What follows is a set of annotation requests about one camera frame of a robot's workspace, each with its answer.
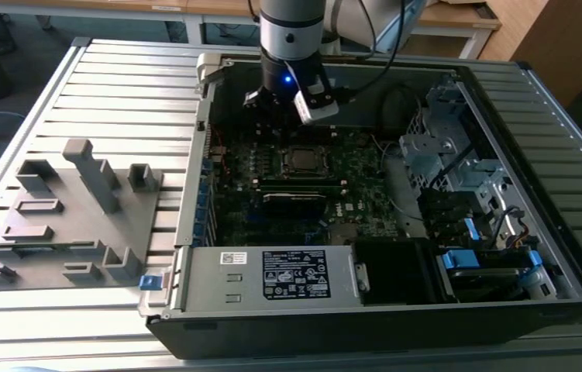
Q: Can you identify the coloured wire bundle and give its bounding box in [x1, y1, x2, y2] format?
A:
[506, 226, 535, 251]

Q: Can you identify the wrist camera with black bracket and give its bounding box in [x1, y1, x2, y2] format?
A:
[292, 73, 342, 126]

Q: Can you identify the black drive cable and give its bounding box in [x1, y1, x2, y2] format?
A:
[427, 141, 477, 191]

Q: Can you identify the green motherboard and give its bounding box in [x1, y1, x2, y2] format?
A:
[205, 122, 411, 248]

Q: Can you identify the wooden desk white frame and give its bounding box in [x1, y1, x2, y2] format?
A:
[0, 0, 204, 44]
[185, 0, 502, 60]

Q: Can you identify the CPU socket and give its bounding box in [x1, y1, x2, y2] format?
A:
[278, 143, 336, 179]

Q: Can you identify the RAM slot with white clips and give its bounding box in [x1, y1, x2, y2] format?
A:
[258, 174, 348, 185]

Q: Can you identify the silver CPU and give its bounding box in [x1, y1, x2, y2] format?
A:
[290, 149, 323, 171]

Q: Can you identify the RAM slot with black clips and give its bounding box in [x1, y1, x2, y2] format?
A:
[254, 183, 350, 194]

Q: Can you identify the grey case handle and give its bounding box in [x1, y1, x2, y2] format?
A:
[195, 53, 223, 85]

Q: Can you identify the grey power supply unit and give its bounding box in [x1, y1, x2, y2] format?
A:
[180, 243, 374, 313]

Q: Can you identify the black PC case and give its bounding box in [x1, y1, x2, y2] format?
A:
[137, 51, 582, 360]

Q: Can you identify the wooden cabinet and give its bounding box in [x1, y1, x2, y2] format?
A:
[479, 0, 582, 106]

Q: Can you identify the grey parts rack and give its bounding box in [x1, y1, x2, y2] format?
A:
[0, 138, 165, 292]

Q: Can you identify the blue plastic bay latch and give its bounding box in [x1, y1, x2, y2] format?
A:
[461, 217, 479, 242]

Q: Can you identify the black plastic air shroud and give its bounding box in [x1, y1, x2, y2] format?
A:
[351, 239, 447, 307]

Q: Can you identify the black expansion card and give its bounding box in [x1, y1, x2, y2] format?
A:
[262, 192, 330, 219]

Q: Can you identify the black looped cable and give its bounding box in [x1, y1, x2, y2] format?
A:
[378, 83, 420, 132]

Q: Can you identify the hard disk in blue carrier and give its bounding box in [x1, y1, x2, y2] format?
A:
[438, 249, 545, 304]

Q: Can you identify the silver metal drive cage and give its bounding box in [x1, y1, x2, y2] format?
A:
[396, 79, 519, 233]

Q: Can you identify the green RAM stick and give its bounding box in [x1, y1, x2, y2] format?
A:
[11, 242, 99, 251]

